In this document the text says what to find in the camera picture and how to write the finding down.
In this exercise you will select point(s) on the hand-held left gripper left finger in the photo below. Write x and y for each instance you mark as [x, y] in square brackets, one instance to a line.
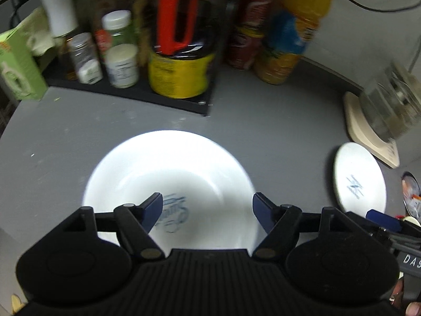
[153, 210]

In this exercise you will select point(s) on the green bottle with white cap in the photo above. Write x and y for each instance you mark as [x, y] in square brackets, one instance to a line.
[116, 23]

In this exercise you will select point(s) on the green cardboard box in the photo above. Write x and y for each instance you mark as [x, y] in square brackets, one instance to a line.
[19, 65]

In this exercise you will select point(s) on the clear shaker with silver cap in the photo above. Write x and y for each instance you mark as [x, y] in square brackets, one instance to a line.
[84, 59]

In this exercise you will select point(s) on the cream crumpled paper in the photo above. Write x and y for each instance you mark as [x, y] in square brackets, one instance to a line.
[39, 36]

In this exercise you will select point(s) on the pile of small packets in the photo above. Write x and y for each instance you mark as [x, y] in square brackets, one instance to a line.
[413, 195]

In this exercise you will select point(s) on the white plate with script print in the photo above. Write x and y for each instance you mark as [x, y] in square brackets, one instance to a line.
[171, 171]

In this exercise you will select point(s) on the bottle with tall white cap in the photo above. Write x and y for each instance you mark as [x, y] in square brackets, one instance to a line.
[57, 6]

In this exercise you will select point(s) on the small white plate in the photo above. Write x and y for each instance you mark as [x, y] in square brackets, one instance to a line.
[355, 177]

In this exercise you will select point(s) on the small red label bottle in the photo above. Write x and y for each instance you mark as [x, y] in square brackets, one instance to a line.
[102, 41]

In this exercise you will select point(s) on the white jar with label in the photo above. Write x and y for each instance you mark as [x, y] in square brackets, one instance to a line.
[121, 65]

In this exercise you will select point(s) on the red drink can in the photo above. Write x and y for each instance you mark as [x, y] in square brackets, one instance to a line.
[240, 49]
[259, 6]

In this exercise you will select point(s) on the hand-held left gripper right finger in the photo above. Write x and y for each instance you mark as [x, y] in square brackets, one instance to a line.
[262, 212]

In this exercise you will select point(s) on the cream kettle base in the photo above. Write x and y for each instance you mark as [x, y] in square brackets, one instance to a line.
[357, 125]

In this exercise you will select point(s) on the black tray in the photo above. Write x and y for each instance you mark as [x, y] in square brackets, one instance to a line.
[138, 95]

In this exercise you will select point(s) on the orange juice bottle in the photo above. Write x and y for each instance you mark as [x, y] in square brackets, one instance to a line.
[289, 56]

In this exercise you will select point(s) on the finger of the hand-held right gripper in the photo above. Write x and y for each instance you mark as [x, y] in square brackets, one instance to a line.
[381, 219]

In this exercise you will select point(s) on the person's right hand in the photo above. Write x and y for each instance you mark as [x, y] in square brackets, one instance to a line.
[413, 308]

